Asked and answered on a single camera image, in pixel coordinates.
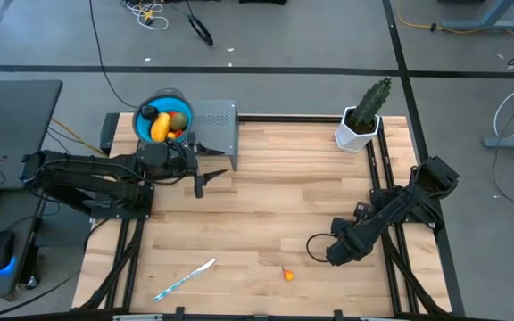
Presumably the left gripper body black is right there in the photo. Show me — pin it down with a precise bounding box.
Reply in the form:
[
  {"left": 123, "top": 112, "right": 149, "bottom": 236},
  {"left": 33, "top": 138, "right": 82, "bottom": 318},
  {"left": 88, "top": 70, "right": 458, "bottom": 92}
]
[{"left": 136, "top": 140, "right": 205, "bottom": 201}]

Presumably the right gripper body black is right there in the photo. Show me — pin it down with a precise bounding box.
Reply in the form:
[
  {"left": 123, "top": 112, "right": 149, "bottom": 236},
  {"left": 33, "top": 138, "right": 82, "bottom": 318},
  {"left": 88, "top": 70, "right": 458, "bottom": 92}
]
[{"left": 326, "top": 217, "right": 370, "bottom": 268}]

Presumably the yellow banana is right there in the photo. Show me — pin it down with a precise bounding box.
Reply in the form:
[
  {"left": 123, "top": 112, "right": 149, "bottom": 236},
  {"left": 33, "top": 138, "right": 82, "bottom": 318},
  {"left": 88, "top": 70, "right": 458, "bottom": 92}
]
[{"left": 150, "top": 111, "right": 172, "bottom": 144}]

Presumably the blue collapsible bowl grey rim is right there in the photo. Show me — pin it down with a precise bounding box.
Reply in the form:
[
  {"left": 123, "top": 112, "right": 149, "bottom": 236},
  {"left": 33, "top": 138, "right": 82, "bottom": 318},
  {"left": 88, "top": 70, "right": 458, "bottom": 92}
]
[{"left": 131, "top": 87, "right": 195, "bottom": 146}]

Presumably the green-brown toy kiwi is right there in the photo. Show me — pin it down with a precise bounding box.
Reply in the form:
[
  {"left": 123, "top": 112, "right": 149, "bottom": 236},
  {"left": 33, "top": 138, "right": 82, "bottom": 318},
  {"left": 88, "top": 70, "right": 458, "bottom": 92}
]
[{"left": 170, "top": 112, "right": 189, "bottom": 132}]

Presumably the black toy avocado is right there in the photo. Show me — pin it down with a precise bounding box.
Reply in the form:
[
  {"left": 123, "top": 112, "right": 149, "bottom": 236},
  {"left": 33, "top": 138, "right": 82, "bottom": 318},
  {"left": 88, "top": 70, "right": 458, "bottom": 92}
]
[{"left": 140, "top": 104, "right": 160, "bottom": 122}]

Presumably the grey perforated metal riser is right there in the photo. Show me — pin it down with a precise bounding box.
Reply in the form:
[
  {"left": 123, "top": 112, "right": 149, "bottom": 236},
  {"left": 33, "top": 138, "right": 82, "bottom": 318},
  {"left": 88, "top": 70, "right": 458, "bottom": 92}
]
[{"left": 185, "top": 99, "right": 240, "bottom": 172}]

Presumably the white faceted plant pot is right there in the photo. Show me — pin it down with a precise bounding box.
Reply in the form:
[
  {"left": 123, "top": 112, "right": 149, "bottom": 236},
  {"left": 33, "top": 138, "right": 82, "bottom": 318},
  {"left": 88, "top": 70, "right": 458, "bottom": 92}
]
[{"left": 334, "top": 105, "right": 381, "bottom": 154}]

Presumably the green cactus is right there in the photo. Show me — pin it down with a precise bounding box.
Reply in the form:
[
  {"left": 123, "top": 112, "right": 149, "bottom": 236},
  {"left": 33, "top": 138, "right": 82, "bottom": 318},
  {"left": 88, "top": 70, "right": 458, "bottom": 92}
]
[{"left": 350, "top": 76, "right": 394, "bottom": 130}]

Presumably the black desk top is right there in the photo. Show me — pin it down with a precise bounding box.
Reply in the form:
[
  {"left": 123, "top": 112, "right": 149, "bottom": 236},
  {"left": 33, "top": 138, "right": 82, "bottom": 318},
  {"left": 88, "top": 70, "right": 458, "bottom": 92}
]
[{"left": 0, "top": 79, "right": 64, "bottom": 191}]

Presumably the grey desk foot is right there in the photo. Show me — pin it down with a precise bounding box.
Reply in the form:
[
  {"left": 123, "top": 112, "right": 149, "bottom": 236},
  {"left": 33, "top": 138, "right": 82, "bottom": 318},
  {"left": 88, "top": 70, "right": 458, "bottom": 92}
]
[{"left": 482, "top": 136, "right": 514, "bottom": 149}]

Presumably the wooden desk with grey legs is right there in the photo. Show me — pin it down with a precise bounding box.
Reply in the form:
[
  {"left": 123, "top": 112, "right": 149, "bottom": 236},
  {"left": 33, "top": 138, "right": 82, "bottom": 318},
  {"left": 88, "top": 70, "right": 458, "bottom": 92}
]
[{"left": 442, "top": 0, "right": 514, "bottom": 32}]

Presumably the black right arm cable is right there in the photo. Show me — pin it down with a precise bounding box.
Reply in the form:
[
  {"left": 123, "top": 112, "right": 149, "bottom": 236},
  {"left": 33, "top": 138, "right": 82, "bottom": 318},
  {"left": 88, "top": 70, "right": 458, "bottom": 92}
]
[{"left": 305, "top": 232, "right": 335, "bottom": 264}]

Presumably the black aluminium table frame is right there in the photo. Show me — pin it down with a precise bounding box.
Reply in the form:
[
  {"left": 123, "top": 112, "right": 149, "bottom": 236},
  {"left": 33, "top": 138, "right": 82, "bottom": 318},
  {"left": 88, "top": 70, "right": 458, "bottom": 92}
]
[{"left": 71, "top": 111, "right": 466, "bottom": 321}]

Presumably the knife with patterned handle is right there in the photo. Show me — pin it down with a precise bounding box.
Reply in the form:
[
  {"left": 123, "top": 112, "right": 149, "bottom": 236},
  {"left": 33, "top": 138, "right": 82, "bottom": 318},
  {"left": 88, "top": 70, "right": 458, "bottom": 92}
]
[{"left": 153, "top": 258, "right": 217, "bottom": 303}]

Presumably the thick black cable loop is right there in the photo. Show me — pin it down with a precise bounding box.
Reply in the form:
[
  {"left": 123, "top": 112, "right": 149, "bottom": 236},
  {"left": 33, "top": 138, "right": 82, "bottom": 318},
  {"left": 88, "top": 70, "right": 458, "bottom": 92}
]
[{"left": 185, "top": 0, "right": 214, "bottom": 47}]

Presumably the thin black hanging cable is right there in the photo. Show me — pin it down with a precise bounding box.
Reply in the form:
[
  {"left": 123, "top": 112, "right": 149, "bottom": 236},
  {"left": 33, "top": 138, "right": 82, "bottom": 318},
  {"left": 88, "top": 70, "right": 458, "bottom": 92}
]
[{"left": 87, "top": 0, "right": 138, "bottom": 111}]

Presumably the white cable with yellow plug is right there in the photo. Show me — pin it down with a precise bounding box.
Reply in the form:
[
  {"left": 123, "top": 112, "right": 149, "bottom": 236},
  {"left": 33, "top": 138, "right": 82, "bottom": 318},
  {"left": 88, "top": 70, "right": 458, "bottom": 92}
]
[{"left": 125, "top": 0, "right": 170, "bottom": 31}]

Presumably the yellow extension cable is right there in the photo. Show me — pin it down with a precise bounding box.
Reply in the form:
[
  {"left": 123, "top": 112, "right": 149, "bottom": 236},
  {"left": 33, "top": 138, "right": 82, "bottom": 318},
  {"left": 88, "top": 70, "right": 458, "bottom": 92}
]
[{"left": 394, "top": 0, "right": 514, "bottom": 53}]

